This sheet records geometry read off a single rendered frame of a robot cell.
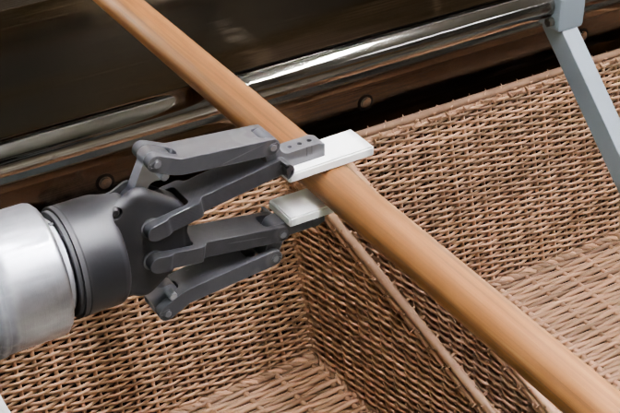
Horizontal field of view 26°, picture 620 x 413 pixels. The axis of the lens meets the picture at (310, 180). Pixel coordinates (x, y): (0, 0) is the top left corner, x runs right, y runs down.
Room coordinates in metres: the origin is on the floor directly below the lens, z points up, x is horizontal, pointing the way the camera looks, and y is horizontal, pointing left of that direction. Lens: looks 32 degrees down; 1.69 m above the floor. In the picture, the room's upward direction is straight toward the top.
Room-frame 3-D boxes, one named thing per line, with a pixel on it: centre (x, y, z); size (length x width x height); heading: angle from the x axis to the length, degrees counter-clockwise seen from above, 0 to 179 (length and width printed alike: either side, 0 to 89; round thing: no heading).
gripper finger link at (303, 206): (0.81, -0.01, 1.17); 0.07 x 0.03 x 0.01; 122
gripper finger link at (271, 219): (0.79, 0.01, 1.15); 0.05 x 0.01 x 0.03; 122
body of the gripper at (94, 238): (0.73, 0.12, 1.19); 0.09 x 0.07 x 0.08; 122
